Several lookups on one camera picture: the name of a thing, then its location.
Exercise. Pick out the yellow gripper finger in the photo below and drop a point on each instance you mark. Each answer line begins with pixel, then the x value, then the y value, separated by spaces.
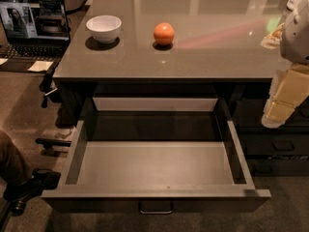
pixel 288 90

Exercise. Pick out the orange fruit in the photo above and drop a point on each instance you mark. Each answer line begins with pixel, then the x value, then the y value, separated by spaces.
pixel 164 33

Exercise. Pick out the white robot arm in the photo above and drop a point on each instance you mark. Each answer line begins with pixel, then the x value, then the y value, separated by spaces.
pixel 292 36

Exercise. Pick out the dark side drawer cabinet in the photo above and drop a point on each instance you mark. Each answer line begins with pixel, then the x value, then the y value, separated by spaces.
pixel 273 152

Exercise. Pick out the open grey top drawer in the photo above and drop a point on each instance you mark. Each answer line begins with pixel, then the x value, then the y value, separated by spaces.
pixel 128 150

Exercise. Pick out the white ceramic bowl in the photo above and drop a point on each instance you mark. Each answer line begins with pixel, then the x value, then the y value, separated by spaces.
pixel 104 28

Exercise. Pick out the white paper note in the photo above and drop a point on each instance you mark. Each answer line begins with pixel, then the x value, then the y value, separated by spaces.
pixel 40 66

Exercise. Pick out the open black laptop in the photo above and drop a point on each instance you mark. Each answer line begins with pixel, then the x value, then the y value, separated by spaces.
pixel 35 29

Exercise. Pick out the person's leg brown trousers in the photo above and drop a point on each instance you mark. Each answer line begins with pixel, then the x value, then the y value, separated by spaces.
pixel 13 167

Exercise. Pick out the black shoe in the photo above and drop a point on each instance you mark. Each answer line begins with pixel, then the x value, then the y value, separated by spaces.
pixel 17 196

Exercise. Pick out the metal drawer handle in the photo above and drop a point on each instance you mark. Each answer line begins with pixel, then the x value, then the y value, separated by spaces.
pixel 155 207

